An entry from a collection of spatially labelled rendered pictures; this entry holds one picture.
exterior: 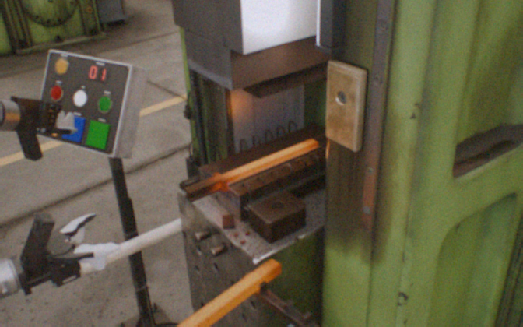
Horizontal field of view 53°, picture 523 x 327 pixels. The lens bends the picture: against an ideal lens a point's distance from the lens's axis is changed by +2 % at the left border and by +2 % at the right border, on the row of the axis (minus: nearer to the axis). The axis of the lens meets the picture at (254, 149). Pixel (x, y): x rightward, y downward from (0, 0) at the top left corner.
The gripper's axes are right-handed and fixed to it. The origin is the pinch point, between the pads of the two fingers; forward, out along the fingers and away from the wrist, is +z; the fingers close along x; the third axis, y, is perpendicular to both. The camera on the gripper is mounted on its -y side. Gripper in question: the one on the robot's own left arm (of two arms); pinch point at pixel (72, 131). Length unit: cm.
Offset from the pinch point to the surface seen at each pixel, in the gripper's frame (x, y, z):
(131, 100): -6.9, 12.1, 13.4
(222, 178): -47.3, -2.2, 5.2
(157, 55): 232, 62, 318
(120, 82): -3.9, 16.7, 10.4
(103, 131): -2.2, 1.3, 9.7
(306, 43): -62, 34, 4
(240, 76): -54, 22, -9
